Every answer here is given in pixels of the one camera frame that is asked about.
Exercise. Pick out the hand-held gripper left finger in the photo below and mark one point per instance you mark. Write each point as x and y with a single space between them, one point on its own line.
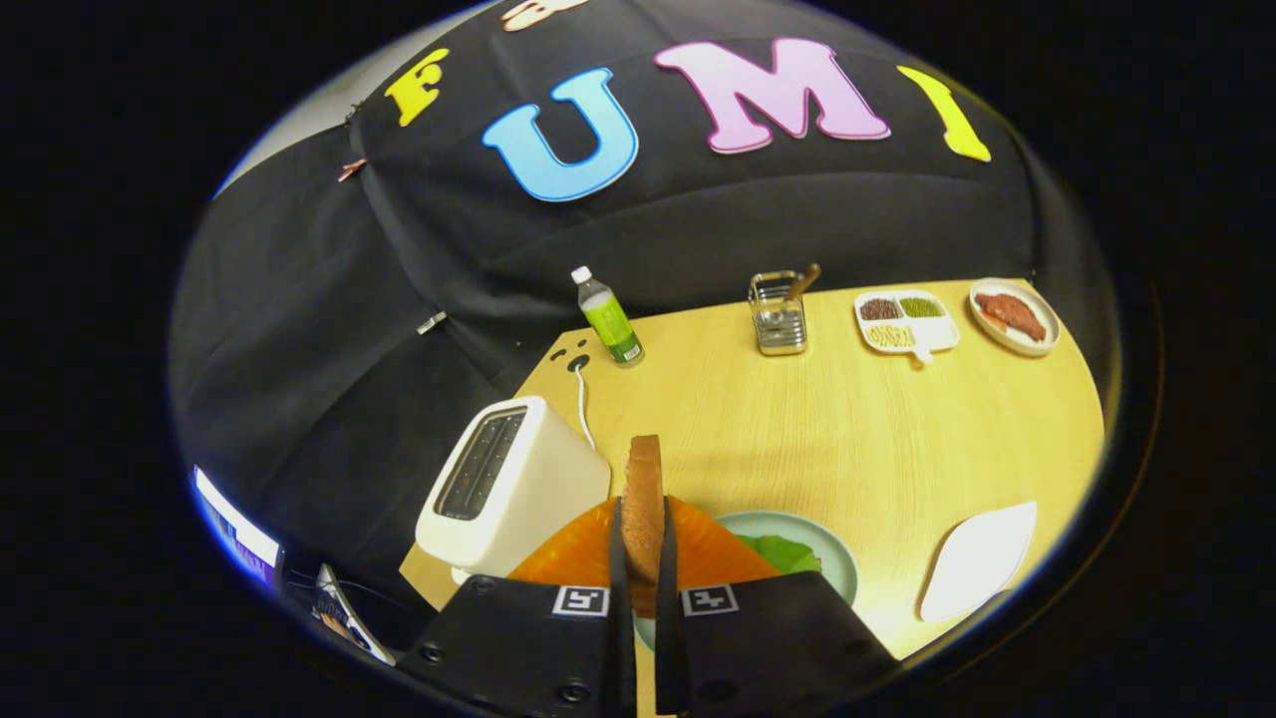
623 638

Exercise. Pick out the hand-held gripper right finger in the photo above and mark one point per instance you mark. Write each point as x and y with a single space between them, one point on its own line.
670 648

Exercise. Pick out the toasted bread slice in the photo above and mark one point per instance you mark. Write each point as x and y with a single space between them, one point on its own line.
644 499

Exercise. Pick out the green lettuce leaf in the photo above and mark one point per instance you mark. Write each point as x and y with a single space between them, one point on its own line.
788 553

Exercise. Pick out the white toaster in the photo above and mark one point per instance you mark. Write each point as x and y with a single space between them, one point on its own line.
538 499

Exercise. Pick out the pale green round plate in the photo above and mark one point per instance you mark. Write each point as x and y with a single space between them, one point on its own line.
832 558

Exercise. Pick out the white framed flat device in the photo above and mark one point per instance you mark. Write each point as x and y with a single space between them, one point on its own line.
349 618

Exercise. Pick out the green label drink bottle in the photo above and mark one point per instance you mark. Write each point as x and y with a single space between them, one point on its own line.
610 324

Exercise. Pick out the white square plate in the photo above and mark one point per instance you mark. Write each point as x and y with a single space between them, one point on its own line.
977 563

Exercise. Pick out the metal cloth clip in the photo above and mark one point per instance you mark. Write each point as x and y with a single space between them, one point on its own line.
432 322

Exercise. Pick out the pile of yellow beans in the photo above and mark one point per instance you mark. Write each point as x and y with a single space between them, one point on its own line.
890 336

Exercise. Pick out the pile of brown beans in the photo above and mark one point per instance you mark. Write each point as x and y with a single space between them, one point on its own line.
880 309

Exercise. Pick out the lit monitor screen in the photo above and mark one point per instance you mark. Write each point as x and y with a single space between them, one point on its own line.
239 529

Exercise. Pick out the white divided dish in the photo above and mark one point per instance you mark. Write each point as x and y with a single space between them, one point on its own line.
937 331

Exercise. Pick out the pile of green beans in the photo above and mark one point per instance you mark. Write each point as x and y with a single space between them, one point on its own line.
921 307

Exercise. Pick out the red meat slices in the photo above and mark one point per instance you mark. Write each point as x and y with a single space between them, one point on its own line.
1012 314

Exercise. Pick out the white round plate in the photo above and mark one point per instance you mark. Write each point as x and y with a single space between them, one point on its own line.
1032 297

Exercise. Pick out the red cloth clip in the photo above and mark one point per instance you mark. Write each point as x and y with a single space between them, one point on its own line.
351 170

